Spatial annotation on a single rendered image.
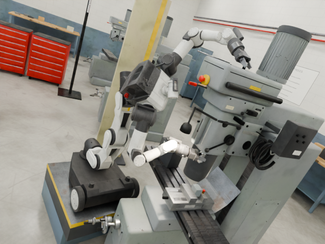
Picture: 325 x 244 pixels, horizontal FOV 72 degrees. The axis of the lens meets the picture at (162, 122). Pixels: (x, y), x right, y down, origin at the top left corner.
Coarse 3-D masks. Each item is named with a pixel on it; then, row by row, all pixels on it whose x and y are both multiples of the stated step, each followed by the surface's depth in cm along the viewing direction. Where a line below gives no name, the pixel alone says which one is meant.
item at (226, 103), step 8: (208, 88) 145; (208, 96) 144; (216, 96) 137; (224, 96) 131; (232, 96) 131; (216, 104) 136; (224, 104) 131; (232, 104) 132; (240, 104) 134; (248, 104) 137; (256, 104) 140; (232, 112) 135; (240, 112) 138
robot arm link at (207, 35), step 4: (200, 32) 158; (204, 32) 155; (208, 32) 154; (212, 32) 152; (196, 36) 157; (200, 36) 158; (204, 36) 156; (208, 36) 154; (212, 36) 152; (192, 40) 160; (196, 40) 159; (200, 40) 161; (204, 40) 159; (208, 40) 157; (212, 40) 154; (196, 44) 162; (200, 44) 163
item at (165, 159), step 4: (164, 140) 201; (168, 140) 200; (160, 144) 206; (168, 152) 195; (172, 152) 190; (160, 156) 204; (164, 156) 199; (168, 156) 194; (172, 156) 191; (176, 156) 193; (180, 156) 196; (164, 160) 198; (168, 160) 194; (172, 160) 193; (176, 160) 196; (180, 160) 199; (164, 164) 198; (168, 164) 193; (172, 164) 196; (176, 164) 198
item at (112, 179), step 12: (84, 144) 225; (96, 144) 218; (72, 156) 222; (84, 156) 222; (72, 168) 204; (84, 168) 209; (108, 168) 222; (72, 180) 203; (84, 180) 195; (96, 180) 201; (108, 180) 203; (120, 180) 207; (132, 180) 211; (84, 192) 183; (96, 192) 184; (108, 192) 191; (120, 192) 200; (132, 192) 210; (96, 204) 189
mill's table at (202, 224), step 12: (156, 168) 193; (168, 168) 195; (168, 180) 179; (180, 180) 185; (180, 216) 151; (192, 216) 151; (204, 216) 155; (192, 228) 141; (204, 228) 147; (216, 228) 149; (192, 240) 137; (204, 240) 136; (216, 240) 139
